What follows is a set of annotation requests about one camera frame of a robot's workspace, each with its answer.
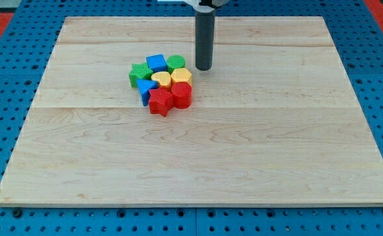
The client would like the red cylinder block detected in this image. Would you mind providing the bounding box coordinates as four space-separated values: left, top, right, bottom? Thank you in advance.
171 82 192 109

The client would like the green cylinder block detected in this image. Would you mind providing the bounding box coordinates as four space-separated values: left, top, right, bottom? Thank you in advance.
166 55 186 73

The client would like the light wooden board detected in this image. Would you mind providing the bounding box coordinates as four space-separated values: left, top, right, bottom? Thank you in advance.
0 16 383 208

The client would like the blue triangle block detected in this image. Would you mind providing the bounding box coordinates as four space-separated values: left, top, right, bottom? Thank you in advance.
136 79 158 106

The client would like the green star block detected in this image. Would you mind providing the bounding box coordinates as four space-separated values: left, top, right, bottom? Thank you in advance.
129 62 153 88

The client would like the red star block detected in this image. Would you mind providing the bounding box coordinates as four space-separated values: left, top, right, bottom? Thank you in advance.
148 88 174 117

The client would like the yellow hexagon block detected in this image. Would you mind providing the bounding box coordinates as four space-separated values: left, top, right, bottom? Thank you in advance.
171 68 192 86

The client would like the yellow heart block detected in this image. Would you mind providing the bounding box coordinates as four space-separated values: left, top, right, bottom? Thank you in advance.
151 71 171 90

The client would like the blue cube block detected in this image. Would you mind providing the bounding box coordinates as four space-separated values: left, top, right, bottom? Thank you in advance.
146 54 167 73

